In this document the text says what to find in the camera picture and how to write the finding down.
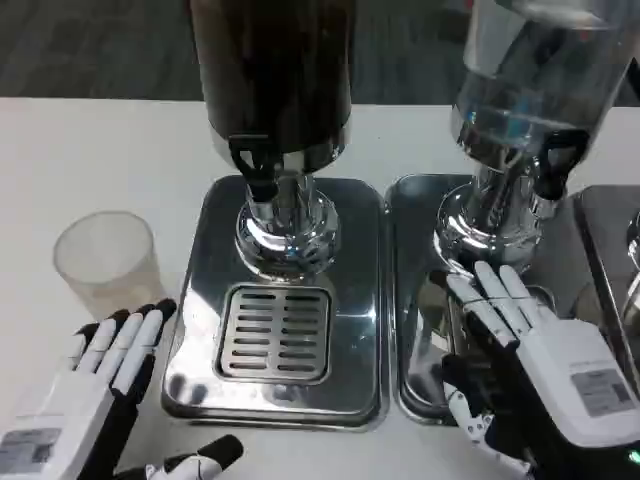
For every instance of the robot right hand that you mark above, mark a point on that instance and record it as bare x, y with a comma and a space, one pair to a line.
550, 360

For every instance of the black tap of dark dispenser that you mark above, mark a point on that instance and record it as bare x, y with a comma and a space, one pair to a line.
252, 165

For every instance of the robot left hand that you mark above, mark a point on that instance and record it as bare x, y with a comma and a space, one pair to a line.
75, 410

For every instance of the clear ribbed glass cup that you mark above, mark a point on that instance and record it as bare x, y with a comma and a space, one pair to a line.
105, 260

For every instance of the chrome dispenser base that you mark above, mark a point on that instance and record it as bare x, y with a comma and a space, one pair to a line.
635, 260

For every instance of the dark drink dispenser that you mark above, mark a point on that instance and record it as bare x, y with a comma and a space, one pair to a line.
280, 75

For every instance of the steel drip tray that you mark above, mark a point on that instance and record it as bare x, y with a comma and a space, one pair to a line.
355, 300
415, 240
605, 240

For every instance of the slotted steel tray grid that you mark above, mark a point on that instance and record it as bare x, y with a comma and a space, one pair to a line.
274, 335

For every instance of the black tap of clear dispenser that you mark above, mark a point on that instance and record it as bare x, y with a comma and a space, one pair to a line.
555, 165

